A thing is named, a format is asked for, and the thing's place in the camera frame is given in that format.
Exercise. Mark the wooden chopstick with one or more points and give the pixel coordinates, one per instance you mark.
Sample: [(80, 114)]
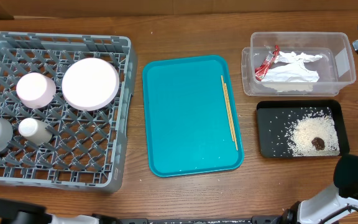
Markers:
[(230, 117), (222, 81)]

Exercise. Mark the red snack wrapper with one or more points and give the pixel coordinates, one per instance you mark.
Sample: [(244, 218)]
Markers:
[(261, 71)]

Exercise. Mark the large white plate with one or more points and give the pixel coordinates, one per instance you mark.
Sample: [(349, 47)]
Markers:
[(90, 84)]

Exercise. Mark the white napkin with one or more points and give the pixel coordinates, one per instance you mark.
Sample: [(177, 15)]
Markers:
[(293, 70)]

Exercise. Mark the white rice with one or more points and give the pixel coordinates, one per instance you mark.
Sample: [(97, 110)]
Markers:
[(297, 127)]

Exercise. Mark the white cup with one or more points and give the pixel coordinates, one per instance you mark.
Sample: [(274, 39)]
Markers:
[(35, 131)]

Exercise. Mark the brown food scrap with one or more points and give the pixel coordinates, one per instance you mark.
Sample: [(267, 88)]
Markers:
[(318, 144)]

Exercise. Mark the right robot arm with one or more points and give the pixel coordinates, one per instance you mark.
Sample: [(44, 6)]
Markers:
[(334, 202)]

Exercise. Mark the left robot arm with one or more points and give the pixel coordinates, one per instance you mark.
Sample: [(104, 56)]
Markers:
[(28, 213)]

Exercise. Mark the teal plastic tray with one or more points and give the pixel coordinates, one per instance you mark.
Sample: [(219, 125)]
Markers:
[(186, 122)]

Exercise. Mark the black plastic tray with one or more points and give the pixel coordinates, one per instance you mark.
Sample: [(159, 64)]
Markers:
[(265, 111)]

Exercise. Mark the clear plastic bin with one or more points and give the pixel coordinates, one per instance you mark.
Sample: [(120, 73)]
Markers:
[(336, 69)]

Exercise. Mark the grey dish rack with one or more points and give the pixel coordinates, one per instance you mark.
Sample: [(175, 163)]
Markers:
[(88, 148)]

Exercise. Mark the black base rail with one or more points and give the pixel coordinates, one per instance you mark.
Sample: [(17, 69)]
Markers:
[(263, 219)]

